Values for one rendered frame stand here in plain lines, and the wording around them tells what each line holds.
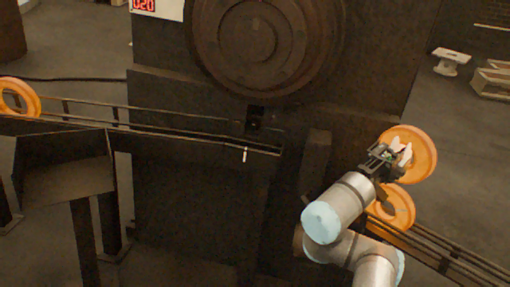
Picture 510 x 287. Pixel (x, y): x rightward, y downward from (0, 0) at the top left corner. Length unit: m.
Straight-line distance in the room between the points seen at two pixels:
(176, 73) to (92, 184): 0.47
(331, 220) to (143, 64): 0.94
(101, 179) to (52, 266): 0.69
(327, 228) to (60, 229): 1.51
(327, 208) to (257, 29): 0.50
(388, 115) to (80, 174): 1.04
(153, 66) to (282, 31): 0.59
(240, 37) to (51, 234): 1.39
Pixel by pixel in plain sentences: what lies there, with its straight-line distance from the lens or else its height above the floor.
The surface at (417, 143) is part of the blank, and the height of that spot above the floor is 0.96.
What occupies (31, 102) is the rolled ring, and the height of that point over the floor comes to 0.70.
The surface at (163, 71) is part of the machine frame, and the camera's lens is 1.48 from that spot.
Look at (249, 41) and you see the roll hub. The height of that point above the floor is 1.11.
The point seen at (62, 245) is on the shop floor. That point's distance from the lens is 2.05.
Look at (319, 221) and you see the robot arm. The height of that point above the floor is 0.88.
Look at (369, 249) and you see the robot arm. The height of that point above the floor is 0.78.
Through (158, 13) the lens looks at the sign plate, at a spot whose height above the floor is 1.07.
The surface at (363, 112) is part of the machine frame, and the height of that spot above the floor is 0.87.
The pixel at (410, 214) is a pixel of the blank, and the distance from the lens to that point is 1.22.
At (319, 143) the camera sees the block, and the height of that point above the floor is 0.79.
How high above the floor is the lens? 1.45
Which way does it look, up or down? 32 degrees down
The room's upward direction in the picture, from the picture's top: 8 degrees clockwise
